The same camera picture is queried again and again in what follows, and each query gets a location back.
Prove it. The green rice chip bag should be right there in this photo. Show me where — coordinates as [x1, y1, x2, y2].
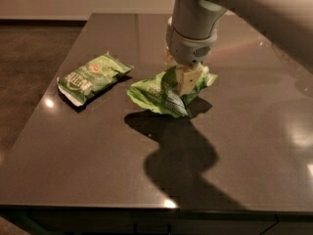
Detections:
[127, 67, 218, 118]

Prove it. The green kettle chip bag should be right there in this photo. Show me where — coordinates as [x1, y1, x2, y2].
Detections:
[57, 53, 133, 107]

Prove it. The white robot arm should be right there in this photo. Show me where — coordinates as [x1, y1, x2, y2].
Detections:
[166, 0, 313, 89]

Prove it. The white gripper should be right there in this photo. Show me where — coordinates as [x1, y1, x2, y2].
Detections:
[166, 19, 217, 96]

